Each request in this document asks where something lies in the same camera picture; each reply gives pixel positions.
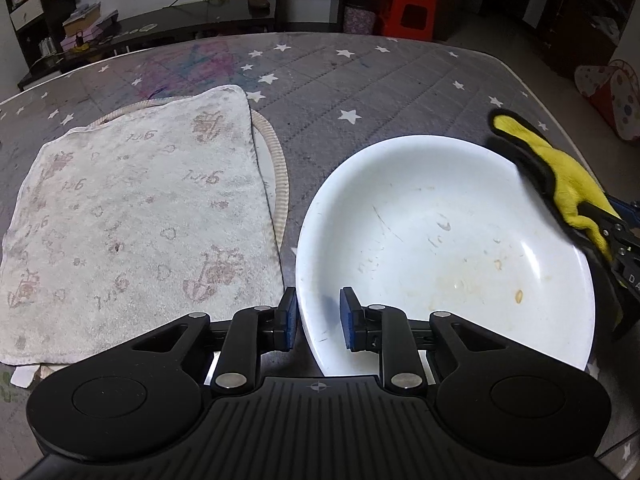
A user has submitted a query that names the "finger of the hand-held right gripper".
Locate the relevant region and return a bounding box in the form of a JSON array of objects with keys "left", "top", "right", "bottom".
[
  {"left": 602, "top": 196, "right": 640, "bottom": 226},
  {"left": 582, "top": 202, "right": 640, "bottom": 273}
]

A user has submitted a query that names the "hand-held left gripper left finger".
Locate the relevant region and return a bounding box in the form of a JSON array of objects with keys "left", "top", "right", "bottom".
[{"left": 131, "top": 287, "right": 300, "bottom": 396}]

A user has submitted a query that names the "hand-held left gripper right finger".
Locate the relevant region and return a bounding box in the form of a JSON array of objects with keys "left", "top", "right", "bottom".
[{"left": 339, "top": 287, "right": 507, "bottom": 393}]

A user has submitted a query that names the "yellow cleaning cloth black trim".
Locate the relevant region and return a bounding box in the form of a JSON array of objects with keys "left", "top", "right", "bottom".
[{"left": 487, "top": 109, "right": 632, "bottom": 333}]

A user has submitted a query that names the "white round plate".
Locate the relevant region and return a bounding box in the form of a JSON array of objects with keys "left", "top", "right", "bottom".
[{"left": 295, "top": 134, "right": 598, "bottom": 378}]

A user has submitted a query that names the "polka dot play tent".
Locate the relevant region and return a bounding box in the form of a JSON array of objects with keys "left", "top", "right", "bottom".
[{"left": 574, "top": 59, "right": 640, "bottom": 145}]

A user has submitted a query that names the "beige braided round mat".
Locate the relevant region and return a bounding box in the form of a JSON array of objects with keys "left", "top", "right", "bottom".
[{"left": 90, "top": 100, "right": 292, "bottom": 256}]

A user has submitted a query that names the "dark wooden shelf unit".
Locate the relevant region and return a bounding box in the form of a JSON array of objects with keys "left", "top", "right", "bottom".
[{"left": 540, "top": 0, "right": 640, "bottom": 81}]

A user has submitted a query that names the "white printed towel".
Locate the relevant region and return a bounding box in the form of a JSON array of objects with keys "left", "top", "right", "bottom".
[{"left": 0, "top": 84, "right": 286, "bottom": 366}]

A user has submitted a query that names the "grey star quilted cover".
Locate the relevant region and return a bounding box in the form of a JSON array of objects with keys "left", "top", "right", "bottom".
[{"left": 0, "top": 30, "right": 640, "bottom": 466}]

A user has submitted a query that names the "purple patterned bin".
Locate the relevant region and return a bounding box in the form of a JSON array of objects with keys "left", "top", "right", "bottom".
[{"left": 342, "top": 0, "right": 376, "bottom": 37}]

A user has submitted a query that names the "dark television stand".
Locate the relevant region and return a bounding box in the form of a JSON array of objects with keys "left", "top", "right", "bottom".
[{"left": 17, "top": 0, "right": 278, "bottom": 92}]

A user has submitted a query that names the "stack of pastel boxes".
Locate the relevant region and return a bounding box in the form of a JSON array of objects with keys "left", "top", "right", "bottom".
[{"left": 60, "top": 2, "right": 121, "bottom": 51}]

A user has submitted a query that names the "dark wall shelf unit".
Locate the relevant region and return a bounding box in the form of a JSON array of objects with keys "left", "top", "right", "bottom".
[{"left": 0, "top": 0, "right": 66, "bottom": 61}]

